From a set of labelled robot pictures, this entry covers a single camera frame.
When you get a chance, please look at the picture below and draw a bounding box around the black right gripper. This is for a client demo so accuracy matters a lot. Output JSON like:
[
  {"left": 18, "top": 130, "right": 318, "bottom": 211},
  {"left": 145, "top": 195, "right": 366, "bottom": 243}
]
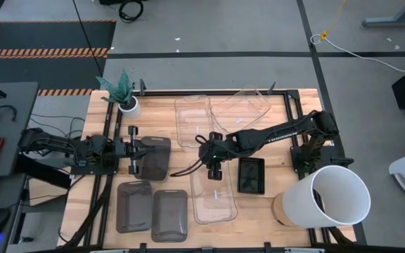
[{"left": 199, "top": 131, "right": 232, "bottom": 181}]

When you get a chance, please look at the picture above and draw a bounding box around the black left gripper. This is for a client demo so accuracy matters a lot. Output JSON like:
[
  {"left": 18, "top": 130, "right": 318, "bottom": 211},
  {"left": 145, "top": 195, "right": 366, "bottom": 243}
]
[{"left": 120, "top": 125, "right": 157, "bottom": 176}]

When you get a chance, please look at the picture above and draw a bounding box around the clear plastic basket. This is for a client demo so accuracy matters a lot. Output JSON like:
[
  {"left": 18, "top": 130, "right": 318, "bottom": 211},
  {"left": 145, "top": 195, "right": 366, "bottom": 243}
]
[
  {"left": 174, "top": 94, "right": 214, "bottom": 151},
  {"left": 210, "top": 86, "right": 271, "bottom": 137},
  {"left": 188, "top": 160, "right": 238, "bottom": 225}
]

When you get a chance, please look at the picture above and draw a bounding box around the smoke grey plastic basket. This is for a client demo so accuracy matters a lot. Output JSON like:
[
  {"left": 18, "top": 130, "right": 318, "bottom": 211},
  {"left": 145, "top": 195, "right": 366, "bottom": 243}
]
[
  {"left": 134, "top": 136, "right": 172, "bottom": 182},
  {"left": 151, "top": 189, "right": 189, "bottom": 243},
  {"left": 116, "top": 181, "right": 153, "bottom": 234}
]

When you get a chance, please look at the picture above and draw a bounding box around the green plant in white pot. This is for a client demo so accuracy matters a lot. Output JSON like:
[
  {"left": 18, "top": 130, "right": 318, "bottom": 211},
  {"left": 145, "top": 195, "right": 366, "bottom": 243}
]
[{"left": 96, "top": 68, "right": 142, "bottom": 119}]

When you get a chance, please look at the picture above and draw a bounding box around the grey desk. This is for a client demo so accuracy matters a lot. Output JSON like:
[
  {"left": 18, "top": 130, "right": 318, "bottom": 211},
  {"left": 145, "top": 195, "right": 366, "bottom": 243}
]
[{"left": 0, "top": 82, "right": 40, "bottom": 253}]

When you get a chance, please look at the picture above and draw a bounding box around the black mat with hazard stripes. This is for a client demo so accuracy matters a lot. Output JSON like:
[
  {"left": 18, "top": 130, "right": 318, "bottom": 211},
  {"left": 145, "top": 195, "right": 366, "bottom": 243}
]
[{"left": 0, "top": 20, "right": 117, "bottom": 96}]

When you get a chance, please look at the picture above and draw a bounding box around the grey metal table leg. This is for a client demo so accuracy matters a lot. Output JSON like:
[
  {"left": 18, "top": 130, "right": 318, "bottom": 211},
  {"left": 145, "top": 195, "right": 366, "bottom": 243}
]
[{"left": 361, "top": 0, "right": 405, "bottom": 28}]

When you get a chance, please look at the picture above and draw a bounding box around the black right arm cable loop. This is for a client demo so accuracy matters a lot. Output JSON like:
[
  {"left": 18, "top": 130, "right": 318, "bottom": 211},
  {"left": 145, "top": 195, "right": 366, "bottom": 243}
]
[{"left": 169, "top": 134, "right": 210, "bottom": 176}]

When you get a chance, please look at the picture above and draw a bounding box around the black cable sleeve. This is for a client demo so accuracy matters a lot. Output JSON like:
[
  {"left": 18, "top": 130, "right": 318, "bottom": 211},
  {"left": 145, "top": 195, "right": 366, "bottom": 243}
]
[{"left": 61, "top": 175, "right": 114, "bottom": 249}]

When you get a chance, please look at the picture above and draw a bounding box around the black coiled cable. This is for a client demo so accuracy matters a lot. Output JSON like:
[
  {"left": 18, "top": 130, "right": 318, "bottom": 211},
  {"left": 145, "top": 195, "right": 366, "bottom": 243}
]
[{"left": 98, "top": 0, "right": 146, "bottom": 24}]

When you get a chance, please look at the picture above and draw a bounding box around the thin black floor cable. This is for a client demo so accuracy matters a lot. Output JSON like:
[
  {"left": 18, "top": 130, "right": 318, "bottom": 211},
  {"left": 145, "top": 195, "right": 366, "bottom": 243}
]
[{"left": 71, "top": 0, "right": 104, "bottom": 77}]

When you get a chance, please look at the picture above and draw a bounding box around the yellow cable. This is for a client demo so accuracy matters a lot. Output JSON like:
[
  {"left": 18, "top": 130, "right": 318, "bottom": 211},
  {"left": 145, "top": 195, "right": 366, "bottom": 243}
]
[{"left": 320, "top": 0, "right": 347, "bottom": 41}]

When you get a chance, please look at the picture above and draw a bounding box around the white floor cable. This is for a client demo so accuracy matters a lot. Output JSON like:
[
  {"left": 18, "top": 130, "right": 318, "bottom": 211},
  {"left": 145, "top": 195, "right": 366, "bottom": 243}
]
[{"left": 309, "top": 33, "right": 405, "bottom": 73}]

